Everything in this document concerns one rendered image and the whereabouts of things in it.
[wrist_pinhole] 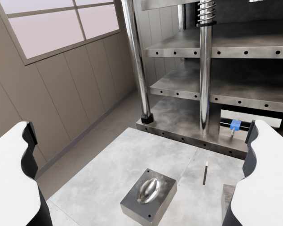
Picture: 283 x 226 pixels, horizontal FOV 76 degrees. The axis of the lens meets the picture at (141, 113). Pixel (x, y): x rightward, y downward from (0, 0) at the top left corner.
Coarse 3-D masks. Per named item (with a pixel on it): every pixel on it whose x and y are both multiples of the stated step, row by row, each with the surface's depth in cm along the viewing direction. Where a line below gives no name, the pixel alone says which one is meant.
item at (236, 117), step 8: (224, 104) 104; (224, 112) 100; (232, 112) 97; (240, 112) 95; (248, 112) 94; (256, 112) 93; (264, 112) 92; (272, 112) 91; (280, 112) 90; (224, 120) 102; (232, 120) 99; (240, 120) 97; (248, 120) 94; (264, 120) 90; (272, 120) 88; (280, 120) 85; (224, 128) 105; (240, 128) 99; (248, 128) 96; (232, 136) 104; (240, 136) 101
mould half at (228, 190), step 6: (228, 186) 66; (234, 186) 65; (222, 192) 69; (228, 192) 64; (222, 198) 69; (228, 198) 62; (222, 204) 68; (228, 204) 60; (222, 210) 67; (222, 216) 67
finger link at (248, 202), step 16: (256, 128) 9; (272, 128) 9; (256, 144) 8; (272, 144) 8; (256, 160) 7; (272, 160) 7; (256, 176) 7; (272, 176) 7; (240, 192) 6; (256, 192) 6; (272, 192) 6; (240, 208) 6; (256, 208) 6; (272, 208) 6; (224, 224) 6; (240, 224) 5; (256, 224) 5; (272, 224) 5
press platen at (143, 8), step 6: (144, 0) 98; (150, 0) 96; (156, 0) 94; (162, 0) 93; (168, 0) 91; (174, 0) 89; (180, 0) 88; (186, 0) 86; (192, 0) 85; (198, 0) 84; (144, 6) 99; (150, 6) 97; (156, 6) 96; (162, 6) 94; (168, 6) 92
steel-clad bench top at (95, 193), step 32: (128, 128) 127; (96, 160) 104; (128, 160) 100; (160, 160) 96; (192, 160) 93; (224, 160) 90; (64, 192) 88; (96, 192) 86; (192, 192) 78; (64, 224) 75; (96, 224) 73; (128, 224) 71; (160, 224) 69; (192, 224) 67
